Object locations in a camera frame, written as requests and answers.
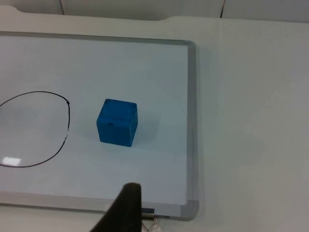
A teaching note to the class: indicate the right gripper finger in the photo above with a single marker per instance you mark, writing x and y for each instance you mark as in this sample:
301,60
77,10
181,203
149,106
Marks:
125,210

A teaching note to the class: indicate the black binder clip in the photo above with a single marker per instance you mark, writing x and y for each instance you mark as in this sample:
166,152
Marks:
148,211

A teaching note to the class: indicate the blue cube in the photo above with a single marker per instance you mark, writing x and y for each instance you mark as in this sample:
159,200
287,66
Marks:
117,125

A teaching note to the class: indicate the grey-framed whiteboard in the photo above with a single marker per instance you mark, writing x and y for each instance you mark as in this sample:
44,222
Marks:
149,70

